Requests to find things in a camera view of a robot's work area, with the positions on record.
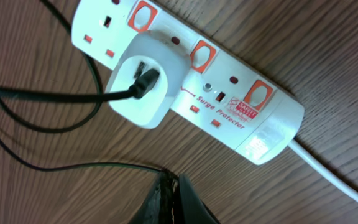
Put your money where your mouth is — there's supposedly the white charger adapter plug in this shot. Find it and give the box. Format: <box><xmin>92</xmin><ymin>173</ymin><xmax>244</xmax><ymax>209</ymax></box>
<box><xmin>106</xmin><ymin>31</ymin><xmax>191</xmax><ymax>129</ymax></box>

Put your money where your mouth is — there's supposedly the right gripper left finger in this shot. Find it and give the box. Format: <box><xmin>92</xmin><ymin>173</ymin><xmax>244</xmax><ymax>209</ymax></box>
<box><xmin>129</xmin><ymin>170</ymin><xmax>174</xmax><ymax>224</ymax></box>

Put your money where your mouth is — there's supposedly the white power strip cord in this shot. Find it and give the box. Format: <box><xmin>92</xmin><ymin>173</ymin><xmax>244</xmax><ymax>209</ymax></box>
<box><xmin>287</xmin><ymin>139</ymin><xmax>358</xmax><ymax>215</ymax></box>

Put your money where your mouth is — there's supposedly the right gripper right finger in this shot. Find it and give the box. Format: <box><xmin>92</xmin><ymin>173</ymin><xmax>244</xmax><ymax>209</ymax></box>
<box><xmin>173</xmin><ymin>174</ymin><xmax>220</xmax><ymax>224</ymax></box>

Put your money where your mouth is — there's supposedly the white power strip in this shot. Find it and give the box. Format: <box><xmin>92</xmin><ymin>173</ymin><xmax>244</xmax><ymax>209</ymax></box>
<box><xmin>71</xmin><ymin>1</ymin><xmax>305</xmax><ymax>165</ymax></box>

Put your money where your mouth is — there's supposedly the black USB charging cable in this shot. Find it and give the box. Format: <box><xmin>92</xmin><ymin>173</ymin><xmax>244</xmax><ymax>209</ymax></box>
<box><xmin>0</xmin><ymin>0</ymin><xmax>164</xmax><ymax>174</ymax></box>

